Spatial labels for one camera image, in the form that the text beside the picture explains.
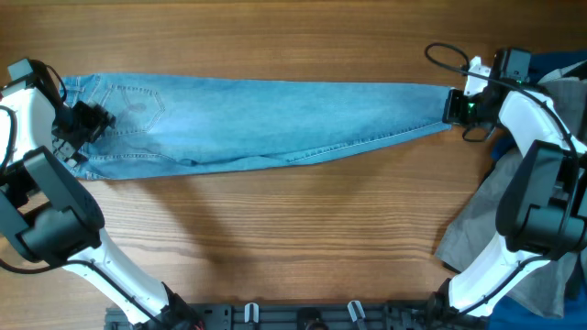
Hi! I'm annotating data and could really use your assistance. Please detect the dark blue t-shirt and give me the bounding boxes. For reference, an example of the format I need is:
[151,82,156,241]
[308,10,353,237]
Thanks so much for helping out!
[483,50,586,330]

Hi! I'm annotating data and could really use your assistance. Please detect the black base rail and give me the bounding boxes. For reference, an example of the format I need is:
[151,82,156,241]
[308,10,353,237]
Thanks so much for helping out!
[104,300,441,330]

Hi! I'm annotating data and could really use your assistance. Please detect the left grey rail clip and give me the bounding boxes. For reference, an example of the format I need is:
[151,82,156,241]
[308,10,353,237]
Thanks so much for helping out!
[244,302,260,325]

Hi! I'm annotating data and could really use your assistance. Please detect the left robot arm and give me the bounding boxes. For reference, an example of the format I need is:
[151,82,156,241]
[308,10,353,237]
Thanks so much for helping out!
[1,59,205,329]

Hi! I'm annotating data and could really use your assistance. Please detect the grey trousers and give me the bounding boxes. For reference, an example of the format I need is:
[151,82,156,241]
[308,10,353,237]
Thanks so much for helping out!
[434,61,587,320]

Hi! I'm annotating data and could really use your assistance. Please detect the light blue denim jeans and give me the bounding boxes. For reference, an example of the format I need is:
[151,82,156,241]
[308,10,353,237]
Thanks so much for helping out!
[64,73,449,180]

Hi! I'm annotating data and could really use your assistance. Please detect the grey rail clip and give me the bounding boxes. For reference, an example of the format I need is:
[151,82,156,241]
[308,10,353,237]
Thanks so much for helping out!
[347,300,367,330]
[244,302,260,325]

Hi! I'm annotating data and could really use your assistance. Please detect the right grey rail clip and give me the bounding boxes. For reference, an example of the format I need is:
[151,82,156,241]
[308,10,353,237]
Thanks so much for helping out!
[347,300,367,330]

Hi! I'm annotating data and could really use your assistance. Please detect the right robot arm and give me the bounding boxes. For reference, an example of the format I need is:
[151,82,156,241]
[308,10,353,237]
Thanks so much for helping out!
[426,48,586,329]

